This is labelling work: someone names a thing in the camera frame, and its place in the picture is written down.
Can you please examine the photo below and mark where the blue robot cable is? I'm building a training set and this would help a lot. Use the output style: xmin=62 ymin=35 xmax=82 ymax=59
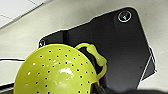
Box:
xmin=0 ymin=57 xmax=27 ymax=63

